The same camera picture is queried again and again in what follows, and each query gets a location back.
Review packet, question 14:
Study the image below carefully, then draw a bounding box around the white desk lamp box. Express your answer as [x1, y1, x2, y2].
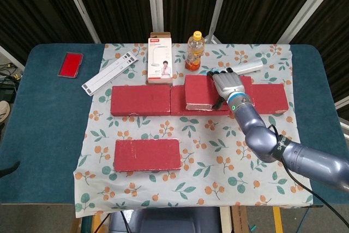
[147, 32, 173, 86]

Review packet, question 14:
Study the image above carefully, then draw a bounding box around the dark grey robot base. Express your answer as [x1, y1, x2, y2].
[109, 207, 221, 233]

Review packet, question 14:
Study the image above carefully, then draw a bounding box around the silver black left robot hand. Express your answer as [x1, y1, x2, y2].
[0, 161, 20, 178]

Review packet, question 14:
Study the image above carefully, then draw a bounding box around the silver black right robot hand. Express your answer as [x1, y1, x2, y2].
[206, 67, 245, 110]

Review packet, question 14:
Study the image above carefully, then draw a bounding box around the red brick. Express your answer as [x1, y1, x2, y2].
[184, 74, 256, 111]
[169, 85, 238, 116]
[110, 85, 172, 116]
[250, 83, 289, 115]
[113, 138, 182, 173]

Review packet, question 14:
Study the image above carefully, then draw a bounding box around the red phone in case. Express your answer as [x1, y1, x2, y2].
[57, 52, 84, 79]

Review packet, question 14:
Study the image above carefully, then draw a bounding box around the white flat remote bar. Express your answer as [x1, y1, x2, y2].
[81, 51, 139, 97]

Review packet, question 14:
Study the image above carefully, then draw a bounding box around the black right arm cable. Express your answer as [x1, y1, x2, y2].
[267, 124, 341, 220]

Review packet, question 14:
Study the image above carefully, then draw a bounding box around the beige shoe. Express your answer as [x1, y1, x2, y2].
[0, 100, 11, 122]

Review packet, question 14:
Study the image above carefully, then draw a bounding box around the blue white tube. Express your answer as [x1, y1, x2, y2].
[201, 58, 264, 77]

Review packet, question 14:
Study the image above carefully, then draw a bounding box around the floral fruit-print tablecloth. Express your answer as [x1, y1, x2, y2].
[73, 42, 314, 219]

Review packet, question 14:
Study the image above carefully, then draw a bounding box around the yellow-capped iced tea bottle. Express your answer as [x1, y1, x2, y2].
[184, 31, 206, 72]

